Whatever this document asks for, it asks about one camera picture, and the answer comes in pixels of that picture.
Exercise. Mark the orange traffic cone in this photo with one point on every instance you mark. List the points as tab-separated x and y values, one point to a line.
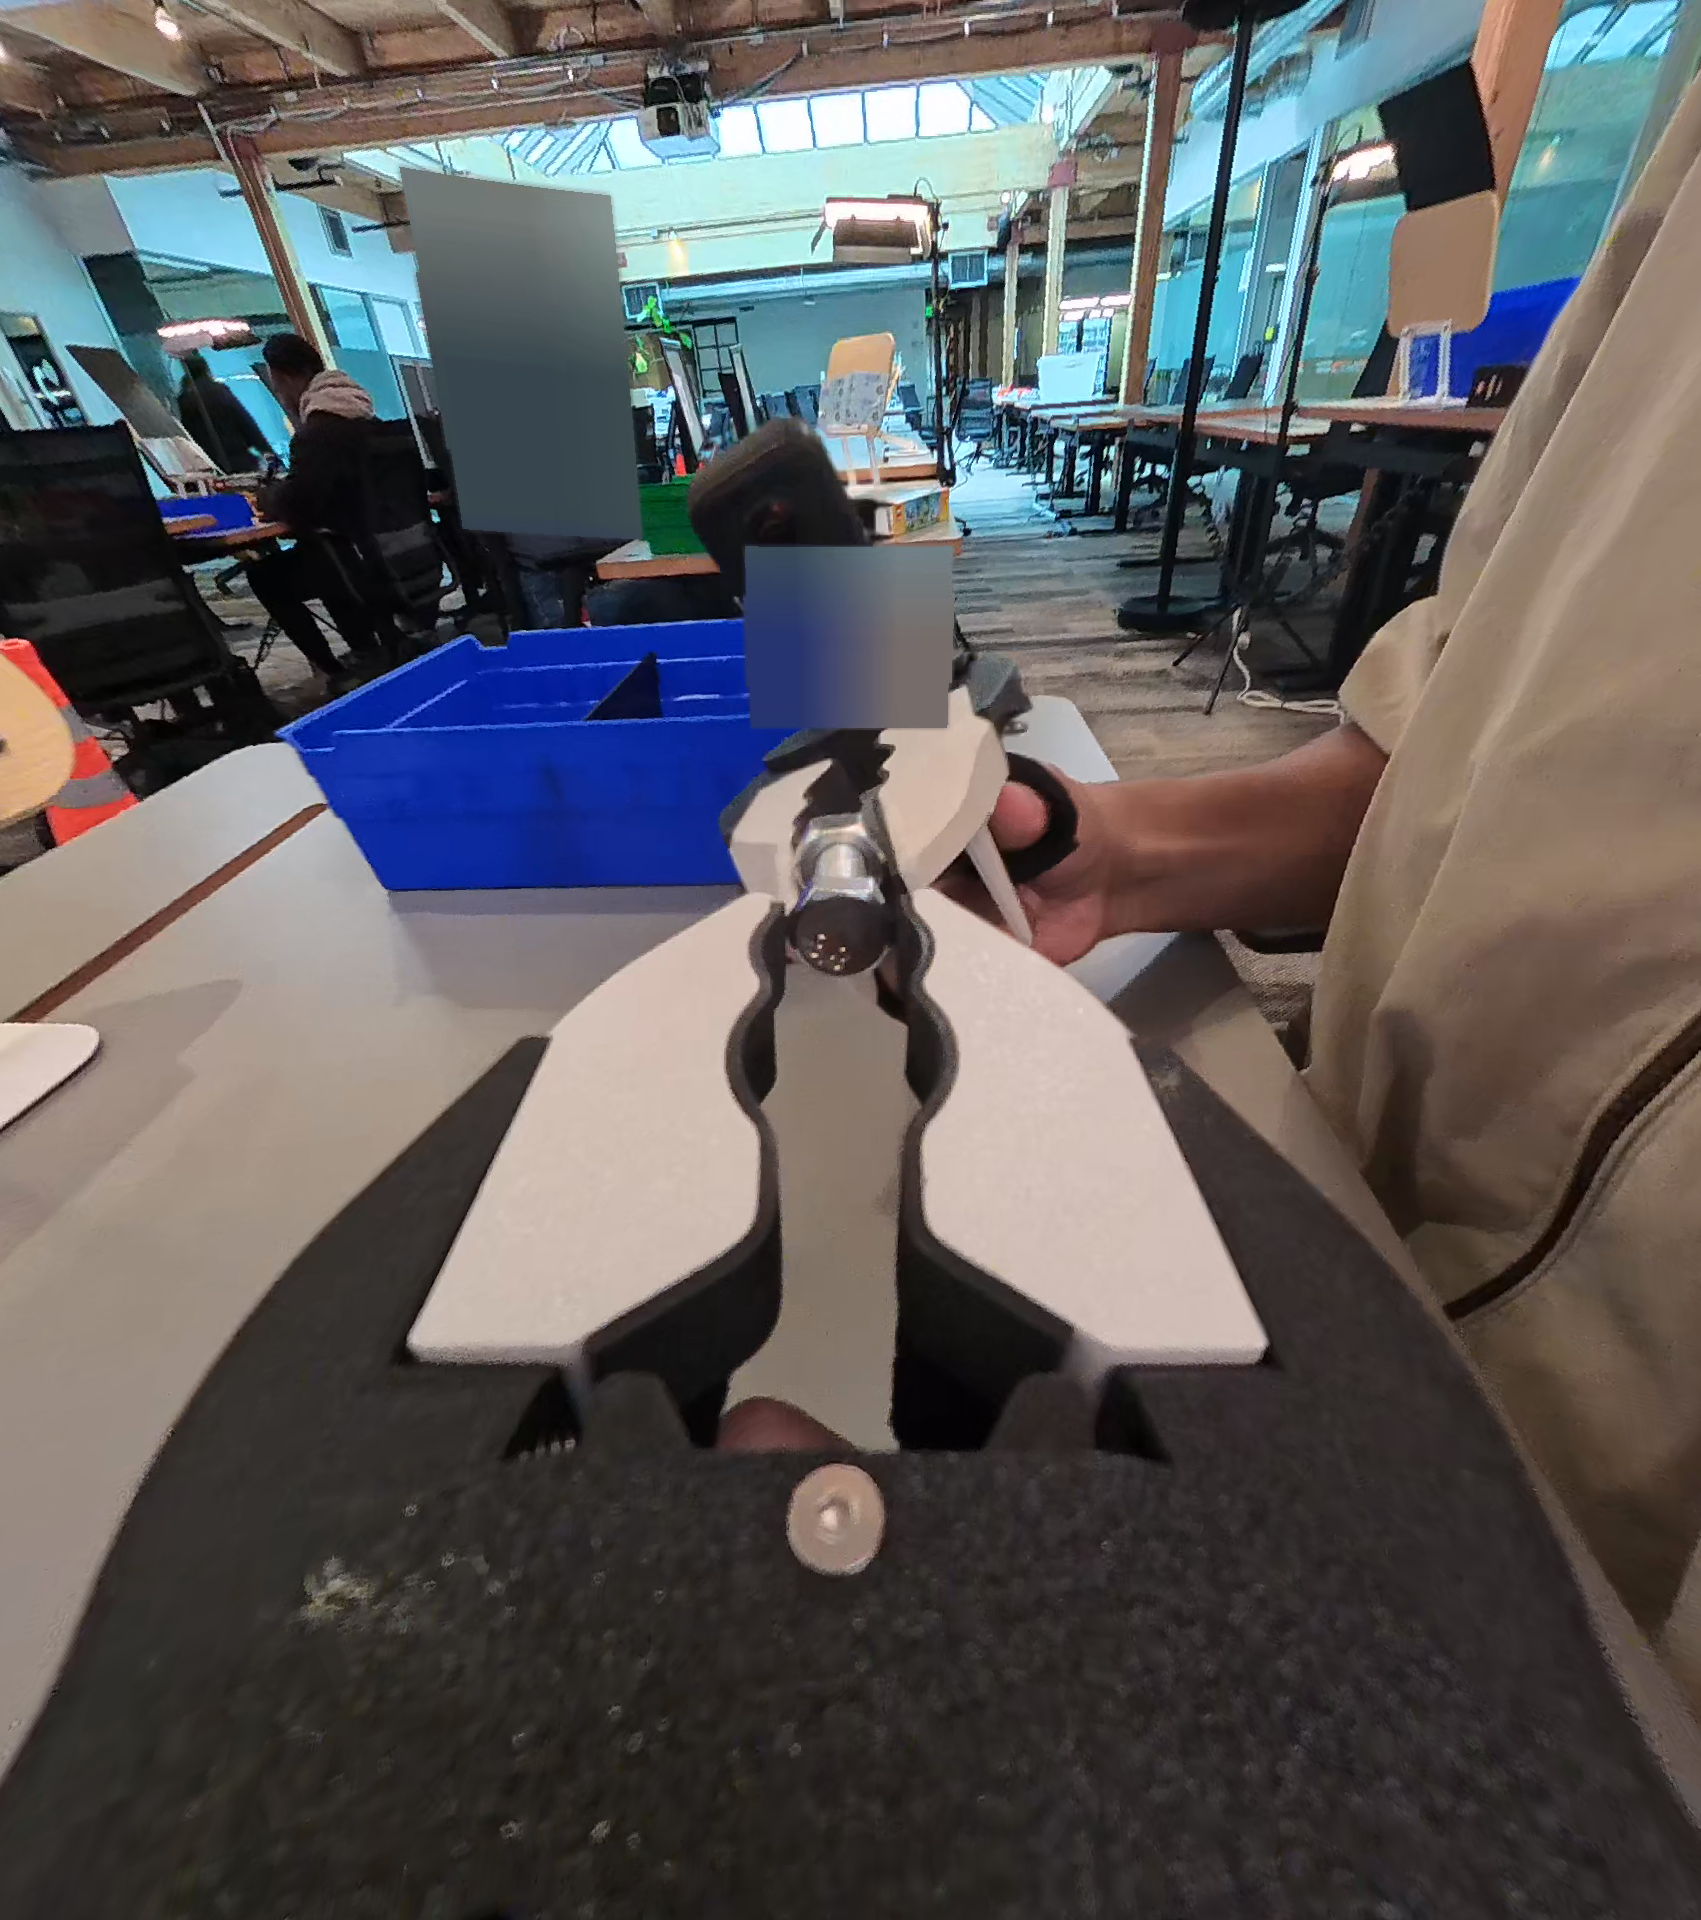
95	787

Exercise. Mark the person's right hand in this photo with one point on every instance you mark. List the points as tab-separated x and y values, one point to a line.
1099	869

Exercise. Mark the wooden pillar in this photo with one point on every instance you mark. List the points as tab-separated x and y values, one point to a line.
1519	60

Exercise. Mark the wood-edged table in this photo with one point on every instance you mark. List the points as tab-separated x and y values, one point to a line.
1389	416
641	559

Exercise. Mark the black round-top stand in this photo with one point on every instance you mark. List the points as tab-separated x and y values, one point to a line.
1225	224

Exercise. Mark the studio light stand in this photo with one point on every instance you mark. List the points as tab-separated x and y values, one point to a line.
874	224
1360	157

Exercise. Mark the black office chair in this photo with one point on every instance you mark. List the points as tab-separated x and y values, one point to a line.
70	555

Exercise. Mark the cardboard sign with black tag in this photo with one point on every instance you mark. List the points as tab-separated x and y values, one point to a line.
1445	270

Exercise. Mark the ceiling projector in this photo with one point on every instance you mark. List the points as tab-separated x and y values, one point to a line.
679	112

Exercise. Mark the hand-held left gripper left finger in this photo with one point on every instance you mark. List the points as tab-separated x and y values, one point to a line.
609	1184

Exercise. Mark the person's right forearm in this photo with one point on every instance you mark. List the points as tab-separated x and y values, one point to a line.
1242	840

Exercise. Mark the colourful cardboard box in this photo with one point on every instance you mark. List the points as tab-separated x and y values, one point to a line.
906	512

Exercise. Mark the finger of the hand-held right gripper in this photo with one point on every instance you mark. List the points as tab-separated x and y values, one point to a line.
769	840
947	796

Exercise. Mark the steel hex bolt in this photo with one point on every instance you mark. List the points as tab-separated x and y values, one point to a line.
837	939

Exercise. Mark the green storage bin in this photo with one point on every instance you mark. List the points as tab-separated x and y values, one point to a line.
662	517

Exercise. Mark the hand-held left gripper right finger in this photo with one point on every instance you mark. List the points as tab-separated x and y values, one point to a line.
1076	1184

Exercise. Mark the blue divided storage bin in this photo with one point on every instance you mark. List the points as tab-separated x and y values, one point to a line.
490	810

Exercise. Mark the black bin divider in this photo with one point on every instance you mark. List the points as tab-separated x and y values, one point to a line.
630	702

